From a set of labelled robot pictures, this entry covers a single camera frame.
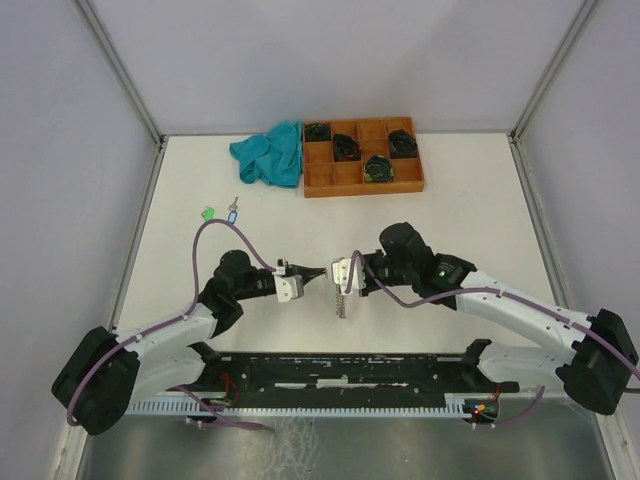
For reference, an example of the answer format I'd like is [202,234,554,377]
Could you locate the purple cable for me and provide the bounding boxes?
[349,249,640,384]
[67,217,281,426]

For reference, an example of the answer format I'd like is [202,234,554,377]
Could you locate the wooden compartment tray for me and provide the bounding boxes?
[302,117,426,198]

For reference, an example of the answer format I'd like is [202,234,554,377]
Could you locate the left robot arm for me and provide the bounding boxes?
[51,250,326,436]

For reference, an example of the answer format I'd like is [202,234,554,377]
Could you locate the white cable duct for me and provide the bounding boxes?
[125,394,471,420]

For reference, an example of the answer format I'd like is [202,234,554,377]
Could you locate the teal cloth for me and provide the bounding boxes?
[229,121,303,189]

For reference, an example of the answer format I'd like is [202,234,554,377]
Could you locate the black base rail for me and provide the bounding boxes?
[186,347,520,410]

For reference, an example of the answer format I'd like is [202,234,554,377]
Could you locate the green tag key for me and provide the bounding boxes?
[201,207,215,221]

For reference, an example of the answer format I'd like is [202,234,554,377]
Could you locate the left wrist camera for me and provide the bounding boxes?
[273,259,304,303]

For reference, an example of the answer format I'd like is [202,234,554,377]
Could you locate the blue tag key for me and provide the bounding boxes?
[227,196,239,224]

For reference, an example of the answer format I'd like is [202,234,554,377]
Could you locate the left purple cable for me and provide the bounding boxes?
[67,217,281,426]

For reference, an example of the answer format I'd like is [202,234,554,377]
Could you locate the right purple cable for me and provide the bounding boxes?
[349,249,640,384]

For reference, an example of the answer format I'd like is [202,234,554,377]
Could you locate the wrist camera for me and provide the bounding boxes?
[273,259,304,303]
[328,258,365,295]

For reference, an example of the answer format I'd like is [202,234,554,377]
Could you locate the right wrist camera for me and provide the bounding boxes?
[328,258,365,295]

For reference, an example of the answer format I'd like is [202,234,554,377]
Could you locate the rolled black orange sock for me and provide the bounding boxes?
[332,133,361,162]

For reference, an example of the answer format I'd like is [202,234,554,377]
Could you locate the rolled dark sock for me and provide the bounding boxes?
[304,122,332,143]

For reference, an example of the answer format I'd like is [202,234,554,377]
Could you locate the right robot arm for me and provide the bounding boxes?
[333,222,639,415]

